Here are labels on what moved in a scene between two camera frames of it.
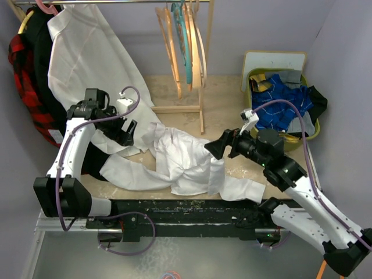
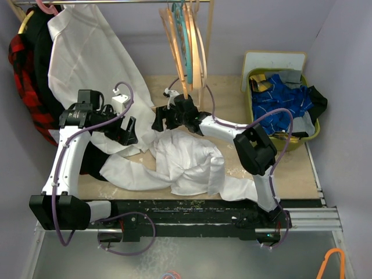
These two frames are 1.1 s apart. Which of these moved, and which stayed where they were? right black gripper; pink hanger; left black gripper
Moved: right black gripper
Stayed: left black gripper; pink hanger
